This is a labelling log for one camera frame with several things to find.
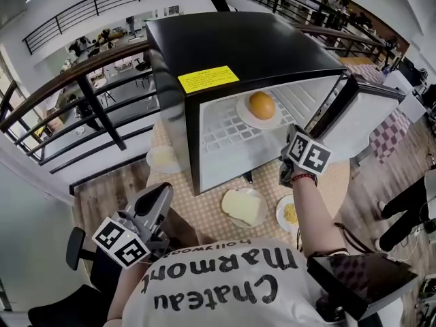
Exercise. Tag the black mini fridge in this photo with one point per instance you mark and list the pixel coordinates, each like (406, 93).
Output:
(238, 43)

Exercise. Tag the white plate under bun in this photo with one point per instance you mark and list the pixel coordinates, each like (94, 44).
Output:
(245, 118)

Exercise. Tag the person's white printed shirt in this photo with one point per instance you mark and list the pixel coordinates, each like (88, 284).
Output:
(221, 284)

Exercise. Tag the white plate under crumbled food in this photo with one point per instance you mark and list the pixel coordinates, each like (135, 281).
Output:
(281, 216)

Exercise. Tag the person's left forearm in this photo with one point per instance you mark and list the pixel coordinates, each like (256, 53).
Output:
(127, 291)

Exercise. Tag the yellow fridge label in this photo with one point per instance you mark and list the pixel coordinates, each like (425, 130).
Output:
(207, 78)

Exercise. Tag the yellow checkered tablecloth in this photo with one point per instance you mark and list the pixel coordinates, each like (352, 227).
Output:
(204, 210)

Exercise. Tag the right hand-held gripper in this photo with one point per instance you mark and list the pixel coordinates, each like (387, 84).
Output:
(308, 153)

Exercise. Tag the pale yellow food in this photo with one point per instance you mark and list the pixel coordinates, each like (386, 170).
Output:
(164, 156)

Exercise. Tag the white bread slice food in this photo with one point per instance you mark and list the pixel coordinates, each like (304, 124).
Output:
(242, 205)

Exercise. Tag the white plate under bread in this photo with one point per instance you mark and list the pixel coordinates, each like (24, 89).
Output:
(260, 218)

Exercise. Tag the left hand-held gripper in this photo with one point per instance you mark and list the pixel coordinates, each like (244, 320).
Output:
(136, 230)

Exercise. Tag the round brown bun food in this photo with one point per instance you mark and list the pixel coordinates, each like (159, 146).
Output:
(261, 104)

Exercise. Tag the yellow crumbled food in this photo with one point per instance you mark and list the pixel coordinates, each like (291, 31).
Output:
(290, 213)

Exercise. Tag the black glossy box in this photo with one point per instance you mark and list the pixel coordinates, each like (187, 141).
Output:
(361, 278)

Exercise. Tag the black office chair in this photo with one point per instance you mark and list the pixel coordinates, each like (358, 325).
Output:
(98, 284)

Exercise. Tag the person's right forearm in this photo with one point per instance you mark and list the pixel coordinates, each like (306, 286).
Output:
(316, 216)

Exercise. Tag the pink checkered cloth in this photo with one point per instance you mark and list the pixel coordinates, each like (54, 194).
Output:
(388, 135)

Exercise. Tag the black metal balcony railing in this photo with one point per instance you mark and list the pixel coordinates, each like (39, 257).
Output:
(102, 3)

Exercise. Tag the dark railing with wooden handrail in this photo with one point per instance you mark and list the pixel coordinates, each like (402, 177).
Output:
(92, 97)

